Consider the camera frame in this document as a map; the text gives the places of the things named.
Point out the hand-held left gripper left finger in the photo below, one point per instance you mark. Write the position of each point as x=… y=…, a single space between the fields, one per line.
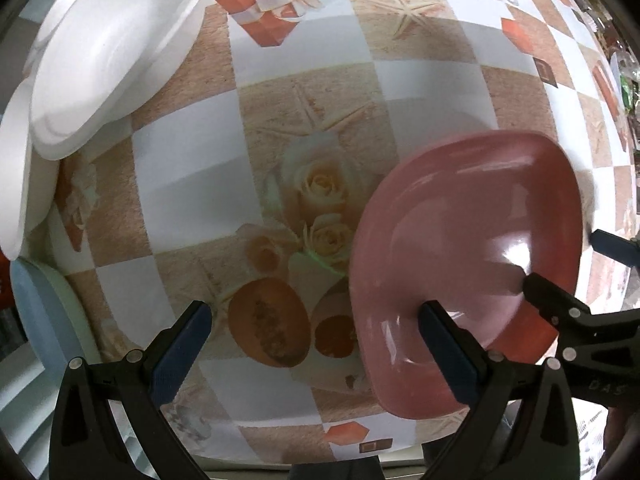
x=187 y=345

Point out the light blue plate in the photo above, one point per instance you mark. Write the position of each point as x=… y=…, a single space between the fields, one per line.
x=40 y=310

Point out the person's right forearm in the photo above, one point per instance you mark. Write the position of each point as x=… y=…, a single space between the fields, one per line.
x=622 y=445

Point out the printed checkered tablecloth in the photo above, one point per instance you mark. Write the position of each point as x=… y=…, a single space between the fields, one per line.
x=300 y=85

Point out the white foam plate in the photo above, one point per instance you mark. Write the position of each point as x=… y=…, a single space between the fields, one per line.
x=20 y=170
x=125 y=35

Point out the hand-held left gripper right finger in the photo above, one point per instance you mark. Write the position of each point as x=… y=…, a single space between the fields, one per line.
x=442 y=345

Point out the pink plastic plate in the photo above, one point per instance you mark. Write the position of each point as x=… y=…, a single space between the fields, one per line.
x=450 y=220

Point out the assorted packaged goods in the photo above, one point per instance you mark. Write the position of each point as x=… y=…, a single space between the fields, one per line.
x=622 y=60

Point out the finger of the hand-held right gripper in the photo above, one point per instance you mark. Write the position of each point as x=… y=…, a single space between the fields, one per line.
x=617 y=250
x=552 y=302

